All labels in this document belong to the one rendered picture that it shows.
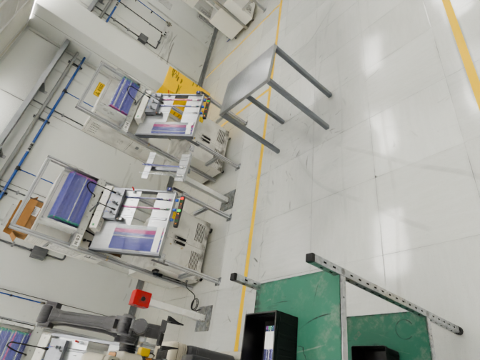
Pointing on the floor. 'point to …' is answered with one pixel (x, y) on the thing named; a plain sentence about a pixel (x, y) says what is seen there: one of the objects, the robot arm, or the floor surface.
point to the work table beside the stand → (233, 92)
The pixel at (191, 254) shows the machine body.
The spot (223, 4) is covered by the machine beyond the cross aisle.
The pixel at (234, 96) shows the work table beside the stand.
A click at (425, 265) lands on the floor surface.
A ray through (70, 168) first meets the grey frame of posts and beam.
